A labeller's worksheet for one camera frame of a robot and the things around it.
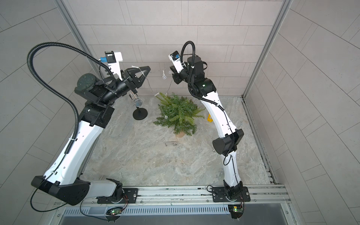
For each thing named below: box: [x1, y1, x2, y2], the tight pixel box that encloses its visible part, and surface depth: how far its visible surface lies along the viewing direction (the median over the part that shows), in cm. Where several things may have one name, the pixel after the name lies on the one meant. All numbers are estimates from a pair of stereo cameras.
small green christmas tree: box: [152, 92, 205, 138], surface depth 75 cm
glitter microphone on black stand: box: [128, 89, 148, 120], surface depth 104 cm
